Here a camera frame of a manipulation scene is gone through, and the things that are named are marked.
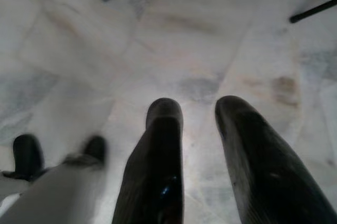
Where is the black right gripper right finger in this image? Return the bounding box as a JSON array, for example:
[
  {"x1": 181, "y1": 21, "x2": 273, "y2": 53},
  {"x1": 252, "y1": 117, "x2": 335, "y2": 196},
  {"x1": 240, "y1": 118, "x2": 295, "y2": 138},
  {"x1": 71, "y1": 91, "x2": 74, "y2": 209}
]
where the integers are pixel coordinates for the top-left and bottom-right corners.
[{"x1": 214, "y1": 95, "x2": 337, "y2": 224}]

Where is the silver robot right leg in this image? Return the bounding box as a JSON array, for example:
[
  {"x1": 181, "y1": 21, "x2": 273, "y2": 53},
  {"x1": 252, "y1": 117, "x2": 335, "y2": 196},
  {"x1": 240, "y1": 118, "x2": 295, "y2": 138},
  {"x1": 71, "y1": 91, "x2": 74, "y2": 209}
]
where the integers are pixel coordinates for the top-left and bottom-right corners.
[{"x1": 0, "y1": 135, "x2": 107, "y2": 224}]

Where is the black chair leg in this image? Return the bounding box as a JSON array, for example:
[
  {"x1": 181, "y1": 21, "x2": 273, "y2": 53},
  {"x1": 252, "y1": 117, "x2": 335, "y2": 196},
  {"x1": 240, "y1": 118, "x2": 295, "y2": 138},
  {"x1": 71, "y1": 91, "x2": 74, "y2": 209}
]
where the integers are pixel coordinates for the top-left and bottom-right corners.
[{"x1": 289, "y1": 0, "x2": 337, "y2": 24}]

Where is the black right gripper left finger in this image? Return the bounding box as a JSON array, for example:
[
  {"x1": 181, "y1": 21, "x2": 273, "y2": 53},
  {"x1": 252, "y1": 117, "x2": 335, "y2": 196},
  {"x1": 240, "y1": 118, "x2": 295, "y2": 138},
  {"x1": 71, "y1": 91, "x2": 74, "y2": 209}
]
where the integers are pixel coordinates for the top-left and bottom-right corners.
[{"x1": 113, "y1": 97, "x2": 184, "y2": 224}]

